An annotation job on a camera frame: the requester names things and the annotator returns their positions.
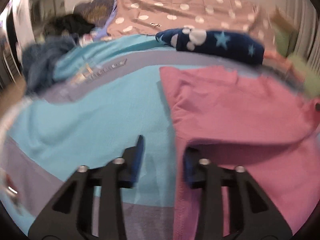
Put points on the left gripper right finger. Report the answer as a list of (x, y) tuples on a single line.
[(233, 205)]

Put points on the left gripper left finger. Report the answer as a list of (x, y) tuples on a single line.
[(88, 205)]

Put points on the pink small garment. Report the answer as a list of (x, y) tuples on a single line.
[(259, 124)]

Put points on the stack of folded clothes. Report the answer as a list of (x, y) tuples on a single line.
[(282, 67)]

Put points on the black clothing pile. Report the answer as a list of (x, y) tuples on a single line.
[(70, 24)]

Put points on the blue grey patterned bedsheet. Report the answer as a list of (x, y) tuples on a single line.
[(109, 95)]

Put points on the green pillow front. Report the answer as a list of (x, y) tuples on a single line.
[(311, 80)]

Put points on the green pillow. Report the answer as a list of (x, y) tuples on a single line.
[(311, 80), (285, 40)]

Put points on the dark blue fuzzy blanket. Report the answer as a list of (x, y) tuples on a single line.
[(39, 61)]

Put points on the navy star print garment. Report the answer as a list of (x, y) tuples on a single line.
[(232, 45)]

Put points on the green pillow back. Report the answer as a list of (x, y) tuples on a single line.
[(285, 40)]

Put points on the tan pillow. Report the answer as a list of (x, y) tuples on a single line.
[(278, 17)]

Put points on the dark patterned headboard pillow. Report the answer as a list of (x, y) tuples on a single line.
[(96, 12)]

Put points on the pink polka dot cloth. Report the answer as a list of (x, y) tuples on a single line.
[(152, 16)]

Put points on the white curtain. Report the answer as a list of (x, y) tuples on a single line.
[(305, 19)]

